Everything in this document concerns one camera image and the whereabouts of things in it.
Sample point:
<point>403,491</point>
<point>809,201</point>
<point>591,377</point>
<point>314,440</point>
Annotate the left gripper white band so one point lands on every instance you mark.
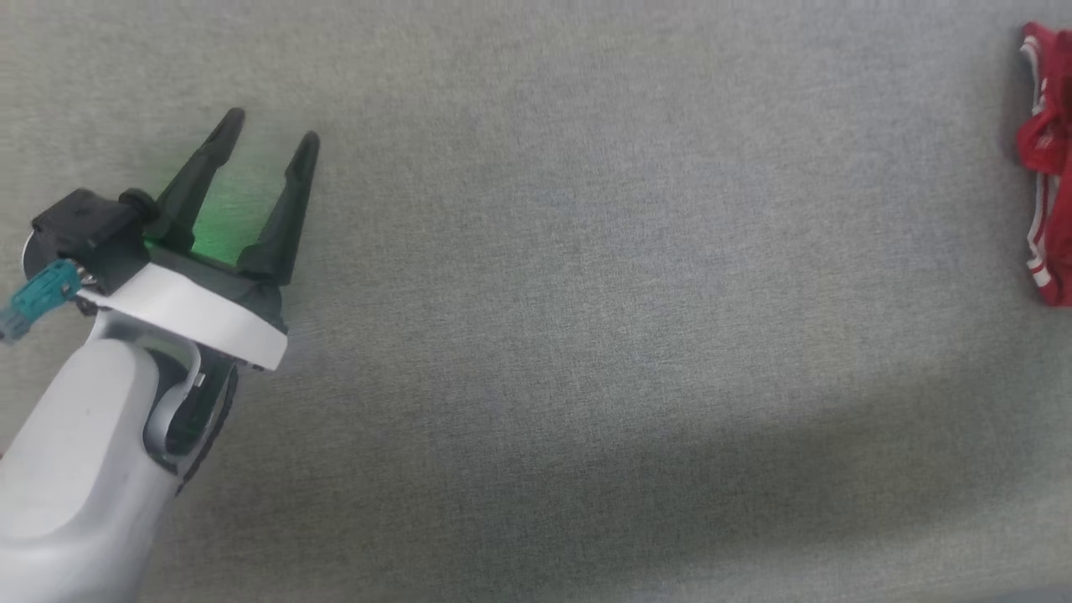
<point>201,310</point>

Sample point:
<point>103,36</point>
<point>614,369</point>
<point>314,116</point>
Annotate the red and white garment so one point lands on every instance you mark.
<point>1051,142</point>

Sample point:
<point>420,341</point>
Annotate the grey fabric sofa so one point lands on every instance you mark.
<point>628,293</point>

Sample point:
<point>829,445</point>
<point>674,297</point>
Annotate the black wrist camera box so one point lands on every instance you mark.
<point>88,230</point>

